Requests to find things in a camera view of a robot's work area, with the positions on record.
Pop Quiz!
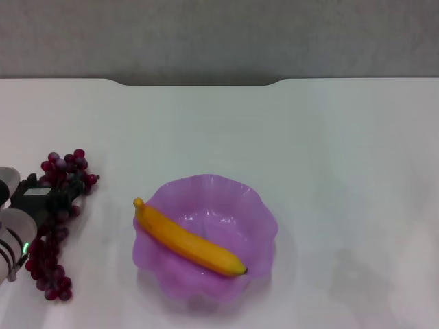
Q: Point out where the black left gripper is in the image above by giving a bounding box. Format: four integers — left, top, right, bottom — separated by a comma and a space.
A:
10, 171, 86, 237

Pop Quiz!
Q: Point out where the dark red grape bunch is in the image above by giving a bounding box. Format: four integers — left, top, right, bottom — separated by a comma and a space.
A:
24, 148, 101, 302

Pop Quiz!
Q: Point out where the yellow banana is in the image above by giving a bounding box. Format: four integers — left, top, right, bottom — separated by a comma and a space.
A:
132, 197, 248, 278

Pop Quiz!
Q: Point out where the purple scalloped plastic bowl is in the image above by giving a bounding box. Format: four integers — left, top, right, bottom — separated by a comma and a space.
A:
132, 173, 279, 304

